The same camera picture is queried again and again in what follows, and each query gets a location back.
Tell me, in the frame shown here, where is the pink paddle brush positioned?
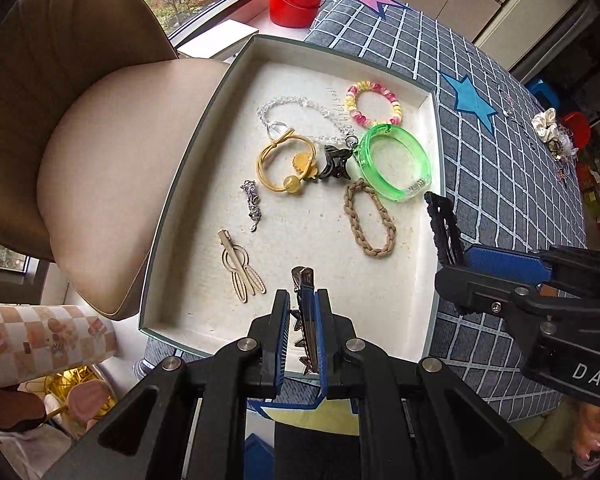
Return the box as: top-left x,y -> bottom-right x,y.
67,380 -> 111,421

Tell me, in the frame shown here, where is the red plastic stool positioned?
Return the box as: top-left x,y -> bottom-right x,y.
560,110 -> 593,146

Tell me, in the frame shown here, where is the beige braided hair tie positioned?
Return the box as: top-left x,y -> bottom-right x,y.
343,178 -> 397,256

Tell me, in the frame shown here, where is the white satin scrunchie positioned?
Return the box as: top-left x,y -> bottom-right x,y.
531,108 -> 561,143

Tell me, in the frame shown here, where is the gold wire basket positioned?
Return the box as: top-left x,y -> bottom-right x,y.
42,367 -> 116,423

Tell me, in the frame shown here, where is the dark toothed hair clip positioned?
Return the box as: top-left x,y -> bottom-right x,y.
289,266 -> 321,376

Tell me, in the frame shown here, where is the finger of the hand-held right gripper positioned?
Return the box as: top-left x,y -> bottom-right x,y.
461,244 -> 600,292
434,262 -> 586,351

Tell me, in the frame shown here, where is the black claw clip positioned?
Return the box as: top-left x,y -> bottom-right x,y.
319,145 -> 356,184

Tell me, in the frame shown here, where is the beige leather chair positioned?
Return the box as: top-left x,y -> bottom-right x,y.
0,0 -> 231,321

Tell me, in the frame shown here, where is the checked printed cloth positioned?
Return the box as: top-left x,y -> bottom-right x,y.
0,302 -> 118,391

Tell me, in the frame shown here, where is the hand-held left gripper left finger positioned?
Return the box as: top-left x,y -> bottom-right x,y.
42,289 -> 292,480

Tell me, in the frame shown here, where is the white flat box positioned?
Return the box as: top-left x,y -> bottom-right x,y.
177,21 -> 258,58

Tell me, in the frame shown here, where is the black hair clip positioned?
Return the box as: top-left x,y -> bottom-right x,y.
424,191 -> 466,266

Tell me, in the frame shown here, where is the pink yellow bead bracelet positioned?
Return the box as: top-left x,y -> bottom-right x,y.
346,80 -> 402,127

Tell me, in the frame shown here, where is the beige hair clip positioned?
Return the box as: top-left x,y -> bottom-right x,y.
216,229 -> 267,303

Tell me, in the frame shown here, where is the grey checked star tablecloth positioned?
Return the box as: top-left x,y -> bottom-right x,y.
140,0 -> 588,480

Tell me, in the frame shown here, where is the small silver charm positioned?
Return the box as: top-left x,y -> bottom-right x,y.
240,180 -> 265,233

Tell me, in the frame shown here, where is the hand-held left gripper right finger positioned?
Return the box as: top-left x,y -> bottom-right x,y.
315,289 -> 563,480

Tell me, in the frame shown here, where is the yellow hair tie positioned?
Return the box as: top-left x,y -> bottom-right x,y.
256,127 -> 318,193

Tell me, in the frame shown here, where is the green translucent bangle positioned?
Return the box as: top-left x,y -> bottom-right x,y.
352,125 -> 432,203

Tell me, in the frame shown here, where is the white shallow tray box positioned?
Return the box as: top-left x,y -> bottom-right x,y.
139,35 -> 448,381

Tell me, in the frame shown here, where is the clear crystal chain with clasp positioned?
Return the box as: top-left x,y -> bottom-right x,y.
256,96 -> 358,148

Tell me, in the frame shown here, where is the blue plastic stool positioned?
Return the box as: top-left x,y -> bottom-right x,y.
525,77 -> 556,111

